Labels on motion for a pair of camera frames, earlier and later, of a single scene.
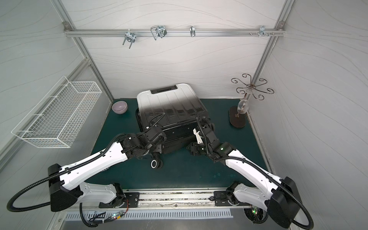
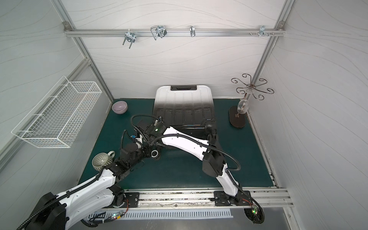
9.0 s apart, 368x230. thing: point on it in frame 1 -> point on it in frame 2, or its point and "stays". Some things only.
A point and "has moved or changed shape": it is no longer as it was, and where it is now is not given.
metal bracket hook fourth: (262, 29) stays
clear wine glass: (243, 107) stays
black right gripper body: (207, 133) -> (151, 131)
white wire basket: (56, 120) stays
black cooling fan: (256, 214) stays
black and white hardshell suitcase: (176, 110) has moved or changed shape
